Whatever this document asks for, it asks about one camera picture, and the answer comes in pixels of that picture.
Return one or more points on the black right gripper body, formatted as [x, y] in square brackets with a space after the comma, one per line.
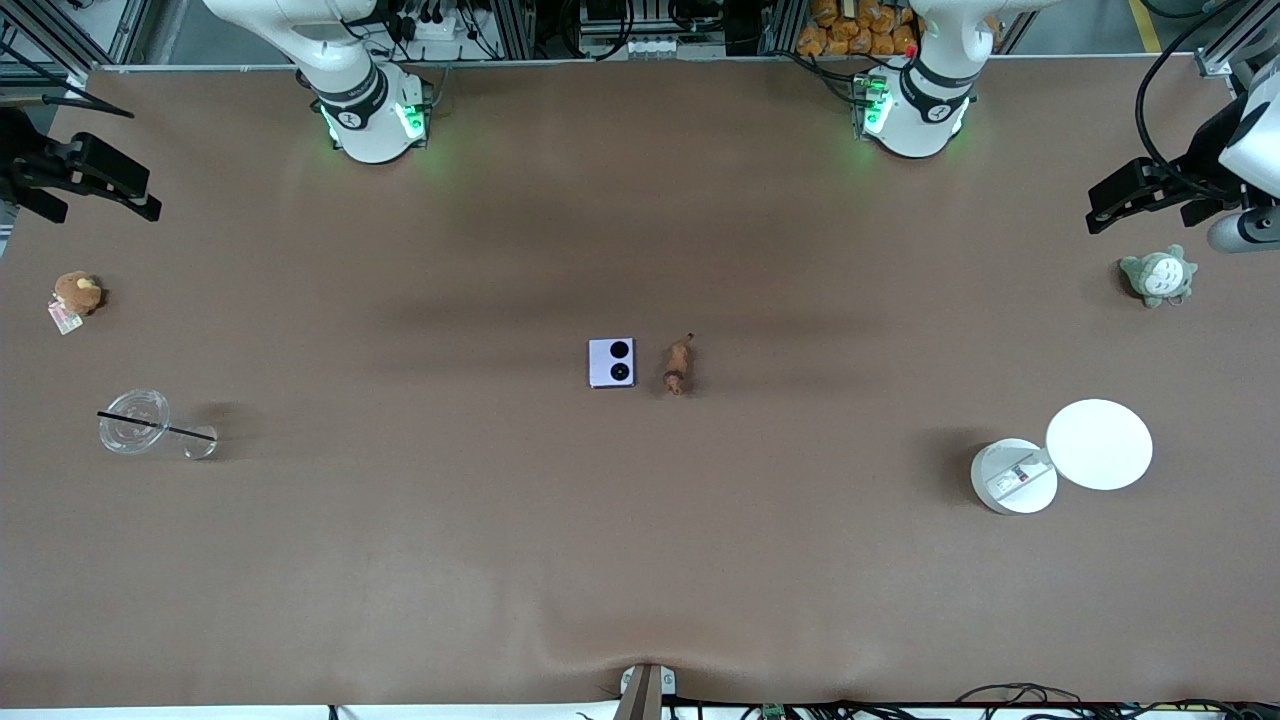
[22, 160]

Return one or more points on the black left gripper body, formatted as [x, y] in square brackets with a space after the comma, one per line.
[1203, 160]

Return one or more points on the brown lion statue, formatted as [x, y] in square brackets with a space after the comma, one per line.
[679, 362]

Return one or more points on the lavender flip phone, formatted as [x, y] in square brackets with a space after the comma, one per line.
[611, 362]

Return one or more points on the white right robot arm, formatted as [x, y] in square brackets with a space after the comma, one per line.
[365, 110]

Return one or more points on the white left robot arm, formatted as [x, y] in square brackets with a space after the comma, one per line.
[920, 110]

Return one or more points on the grey white plush toy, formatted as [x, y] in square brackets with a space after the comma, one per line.
[1158, 276]

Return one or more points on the brown plush toy with tag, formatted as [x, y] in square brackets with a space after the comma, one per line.
[77, 292]

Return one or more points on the clear plastic cup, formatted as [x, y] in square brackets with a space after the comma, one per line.
[133, 423]

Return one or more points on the black straw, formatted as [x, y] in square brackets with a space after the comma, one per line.
[150, 424]

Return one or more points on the white round lid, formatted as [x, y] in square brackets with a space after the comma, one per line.
[1099, 444]

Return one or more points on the white round box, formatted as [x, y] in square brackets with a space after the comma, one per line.
[1012, 478]

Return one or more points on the bag of orange items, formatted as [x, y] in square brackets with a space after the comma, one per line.
[850, 28]

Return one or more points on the white power strip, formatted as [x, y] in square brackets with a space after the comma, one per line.
[440, 25]

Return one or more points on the grey control box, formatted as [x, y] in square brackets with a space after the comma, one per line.
[640, 30]

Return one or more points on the aluminium frame post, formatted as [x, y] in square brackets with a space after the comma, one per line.
[60, 35]
[1235, 40]

